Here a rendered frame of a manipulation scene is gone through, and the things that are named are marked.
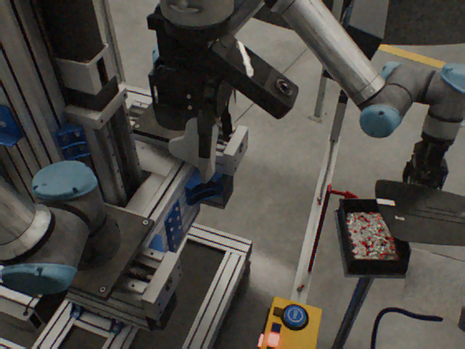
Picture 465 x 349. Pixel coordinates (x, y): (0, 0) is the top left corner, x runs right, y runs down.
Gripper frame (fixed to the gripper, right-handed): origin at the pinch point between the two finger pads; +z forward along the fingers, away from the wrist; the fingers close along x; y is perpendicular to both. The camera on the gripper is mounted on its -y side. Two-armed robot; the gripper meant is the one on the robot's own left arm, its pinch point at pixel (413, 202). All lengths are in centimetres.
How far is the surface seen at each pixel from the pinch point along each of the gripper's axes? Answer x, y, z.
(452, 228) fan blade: 2.2, 28.0, -12.1
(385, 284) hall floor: 15, -69, 86
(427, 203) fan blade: -2.3, 23.1, -13.5
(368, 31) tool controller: -20, -33, -33
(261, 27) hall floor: -99, -272, 22
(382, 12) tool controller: -17, -46, -36
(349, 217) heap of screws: -13.1, -10.7, 15.5
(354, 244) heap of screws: -10.6, -1.4, 18.1
